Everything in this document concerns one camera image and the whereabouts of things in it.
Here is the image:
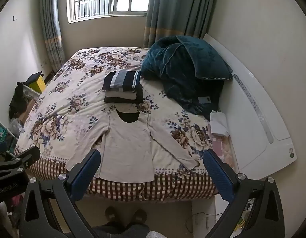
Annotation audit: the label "striped navy folded garment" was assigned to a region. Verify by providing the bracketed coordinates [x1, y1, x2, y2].
[102, 70, 141, 92]

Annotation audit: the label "teal quilt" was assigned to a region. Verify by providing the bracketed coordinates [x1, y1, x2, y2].
[140, 36, 234, 116]

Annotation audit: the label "white folded cloth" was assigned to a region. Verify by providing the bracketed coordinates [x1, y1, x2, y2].
[209, 110, 230, 137]

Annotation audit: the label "person's right slipper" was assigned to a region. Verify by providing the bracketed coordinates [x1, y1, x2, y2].
[130, 208, 147, 226]

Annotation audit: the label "black clothes heap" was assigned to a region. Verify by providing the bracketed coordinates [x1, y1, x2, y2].
[9, 81, 32, 120]

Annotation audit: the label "beige folded garment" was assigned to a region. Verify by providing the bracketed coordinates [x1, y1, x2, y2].
[105, 89, 138, 100]

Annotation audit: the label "beige long-sleeve shirt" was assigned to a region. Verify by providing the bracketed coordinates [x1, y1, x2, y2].
[66, 109, 197, 182]

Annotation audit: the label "teal striped curtain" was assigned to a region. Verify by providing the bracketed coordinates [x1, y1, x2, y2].
[142, 0, 221, 49]
[39, 0, 66, 73]

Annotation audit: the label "white bed headboard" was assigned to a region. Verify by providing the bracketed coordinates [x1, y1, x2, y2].
[203, 33, 298, 179]

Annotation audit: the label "person's left slipper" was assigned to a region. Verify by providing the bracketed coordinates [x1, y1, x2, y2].
[105, 206, 121, 224]

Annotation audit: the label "floral bed sheet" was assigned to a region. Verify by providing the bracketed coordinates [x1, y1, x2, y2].
[14, 47, 218, 201]

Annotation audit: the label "person's slipper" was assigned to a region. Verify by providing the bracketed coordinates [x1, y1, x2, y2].
[105, 206, 121, 224]
[130, 208, 147, 226]

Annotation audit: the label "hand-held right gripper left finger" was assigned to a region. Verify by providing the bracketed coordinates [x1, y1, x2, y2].
[19, 149, 104, 238]

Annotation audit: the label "pink checked cloth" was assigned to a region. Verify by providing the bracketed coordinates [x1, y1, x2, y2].
[208, 128, 237, 173]

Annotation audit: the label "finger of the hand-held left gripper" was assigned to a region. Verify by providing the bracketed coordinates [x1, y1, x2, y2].
[0, 145, 41, 177]

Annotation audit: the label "yellow box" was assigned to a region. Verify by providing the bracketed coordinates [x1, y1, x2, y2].
[29, 76, 46, 94]

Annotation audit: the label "dark cloth on box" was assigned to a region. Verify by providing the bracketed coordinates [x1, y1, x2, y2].
[25, 71, 44, 85]

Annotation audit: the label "person's dark trouser legs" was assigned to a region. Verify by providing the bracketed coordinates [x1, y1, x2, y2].
[92, 221, 150, 238]

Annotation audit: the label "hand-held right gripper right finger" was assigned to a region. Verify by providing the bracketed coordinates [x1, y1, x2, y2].
[203, 149, 285, 238]

